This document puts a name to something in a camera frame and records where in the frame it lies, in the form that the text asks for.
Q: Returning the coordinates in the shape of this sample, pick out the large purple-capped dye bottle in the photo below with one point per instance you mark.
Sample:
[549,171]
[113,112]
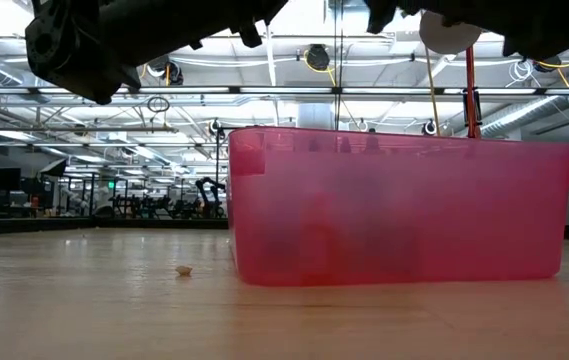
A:
[345,145]

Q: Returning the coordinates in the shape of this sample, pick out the red desk lamp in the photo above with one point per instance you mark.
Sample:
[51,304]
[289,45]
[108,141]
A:
[470,70]

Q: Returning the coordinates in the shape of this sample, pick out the black aluminium table frame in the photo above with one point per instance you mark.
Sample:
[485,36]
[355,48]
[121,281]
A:
[39,226]

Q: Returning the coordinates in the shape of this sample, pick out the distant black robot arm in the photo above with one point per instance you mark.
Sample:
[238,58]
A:
[209,192]

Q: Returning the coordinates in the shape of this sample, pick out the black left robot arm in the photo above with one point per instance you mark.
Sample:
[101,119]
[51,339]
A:
[114,30]

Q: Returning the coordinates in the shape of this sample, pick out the red translucent plastic bin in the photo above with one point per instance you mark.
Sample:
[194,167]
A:
[414,225]

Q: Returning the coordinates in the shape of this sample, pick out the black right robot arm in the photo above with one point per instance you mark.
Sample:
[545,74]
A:
[539,25]

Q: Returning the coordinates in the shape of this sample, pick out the black monitor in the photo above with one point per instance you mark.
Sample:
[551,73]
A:
[3,178]

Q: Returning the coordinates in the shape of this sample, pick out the large green-capped dye bottle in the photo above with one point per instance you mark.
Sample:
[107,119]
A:
[372,141]

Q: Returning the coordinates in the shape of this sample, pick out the small cream crumb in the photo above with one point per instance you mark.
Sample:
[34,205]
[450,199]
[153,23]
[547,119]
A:
[184,270]

